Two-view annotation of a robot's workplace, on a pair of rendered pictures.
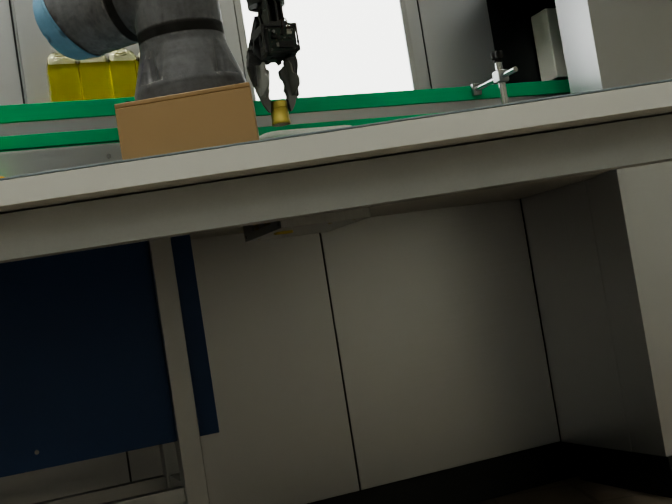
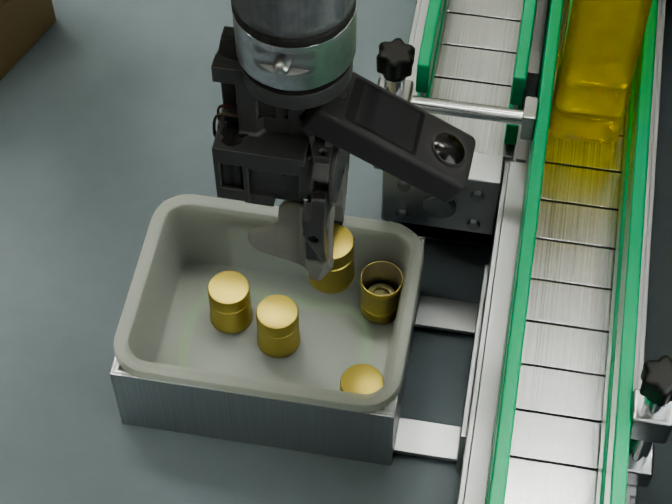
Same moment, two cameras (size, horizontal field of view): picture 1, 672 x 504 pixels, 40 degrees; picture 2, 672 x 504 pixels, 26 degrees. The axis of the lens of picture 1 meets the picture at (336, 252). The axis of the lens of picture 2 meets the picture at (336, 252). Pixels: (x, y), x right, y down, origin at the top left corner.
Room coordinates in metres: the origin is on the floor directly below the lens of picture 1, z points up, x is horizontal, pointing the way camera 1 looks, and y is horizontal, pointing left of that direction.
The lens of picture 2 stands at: (2.10, -0.46, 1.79)
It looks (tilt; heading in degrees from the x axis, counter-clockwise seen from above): 55 degrees down; 122
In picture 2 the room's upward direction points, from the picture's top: straight up
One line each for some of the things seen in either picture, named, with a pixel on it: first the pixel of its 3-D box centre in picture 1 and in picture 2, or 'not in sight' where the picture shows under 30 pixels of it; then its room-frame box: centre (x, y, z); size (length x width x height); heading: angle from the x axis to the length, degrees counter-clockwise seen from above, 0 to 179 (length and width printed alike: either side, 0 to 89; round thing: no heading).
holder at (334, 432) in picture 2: not in sight; (307, 334); (1.74, 0.06, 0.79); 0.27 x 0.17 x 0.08; 22
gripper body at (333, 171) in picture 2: (271, 29); (287, 115); (1.74, 0.05, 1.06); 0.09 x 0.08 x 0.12; 21
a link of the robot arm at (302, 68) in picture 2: not in sight; (294, 33); (1.74, 0.06, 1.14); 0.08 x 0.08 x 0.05
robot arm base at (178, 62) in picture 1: (186, 67); not in sight; (1.24, 0.16, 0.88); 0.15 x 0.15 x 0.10
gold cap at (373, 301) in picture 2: not in sight; (381, 293); (1.77, 0.12, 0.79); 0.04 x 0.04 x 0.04
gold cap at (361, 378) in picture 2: not in sight; (361, 395); (1.81, 0.03, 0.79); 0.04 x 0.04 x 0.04
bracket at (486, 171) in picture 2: not in sight; (441, 191); (1.78, 0.20, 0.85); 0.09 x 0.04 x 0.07; 22
